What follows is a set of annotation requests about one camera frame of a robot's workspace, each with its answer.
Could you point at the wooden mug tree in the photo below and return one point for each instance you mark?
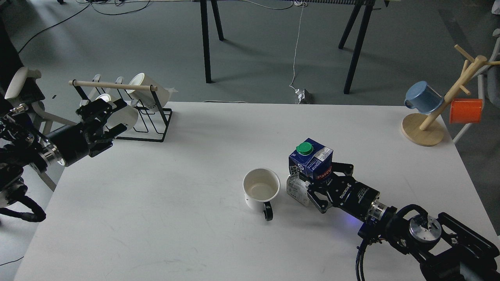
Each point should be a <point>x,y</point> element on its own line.
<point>423,129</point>

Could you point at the orange mug on tree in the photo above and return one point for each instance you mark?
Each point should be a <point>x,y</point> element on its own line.
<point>466,110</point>

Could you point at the blue white milk carton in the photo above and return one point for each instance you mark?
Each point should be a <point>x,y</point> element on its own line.
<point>310,162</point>

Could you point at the white mug black handle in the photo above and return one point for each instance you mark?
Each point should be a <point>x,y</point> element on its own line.
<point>260,187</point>

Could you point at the white mug front on rack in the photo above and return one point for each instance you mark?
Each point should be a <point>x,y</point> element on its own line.
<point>128,115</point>

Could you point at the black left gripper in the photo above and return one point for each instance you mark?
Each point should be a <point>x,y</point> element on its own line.
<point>87,138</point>

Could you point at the blue mug on tree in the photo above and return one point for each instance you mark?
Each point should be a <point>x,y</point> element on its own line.
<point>422,97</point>

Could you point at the white mug rear on rack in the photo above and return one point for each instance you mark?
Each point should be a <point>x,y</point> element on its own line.
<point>145,96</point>

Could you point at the black wire mug rack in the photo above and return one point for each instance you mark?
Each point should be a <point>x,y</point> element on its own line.
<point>150,126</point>

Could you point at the grey power adapter on floor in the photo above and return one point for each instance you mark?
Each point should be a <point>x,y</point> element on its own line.
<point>303,96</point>

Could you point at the white mug on rack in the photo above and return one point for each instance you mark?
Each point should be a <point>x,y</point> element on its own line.
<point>145,96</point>
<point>128,115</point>

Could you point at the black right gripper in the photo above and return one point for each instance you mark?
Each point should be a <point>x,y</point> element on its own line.
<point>346,193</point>

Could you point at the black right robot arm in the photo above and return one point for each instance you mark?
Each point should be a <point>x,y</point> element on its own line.
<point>445,248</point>

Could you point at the black table legs right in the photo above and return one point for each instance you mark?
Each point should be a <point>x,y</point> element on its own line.
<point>368,9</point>

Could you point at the grey chair left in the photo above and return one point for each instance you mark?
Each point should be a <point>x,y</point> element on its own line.
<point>23,90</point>

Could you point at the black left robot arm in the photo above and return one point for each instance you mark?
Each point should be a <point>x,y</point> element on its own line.
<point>16,155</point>

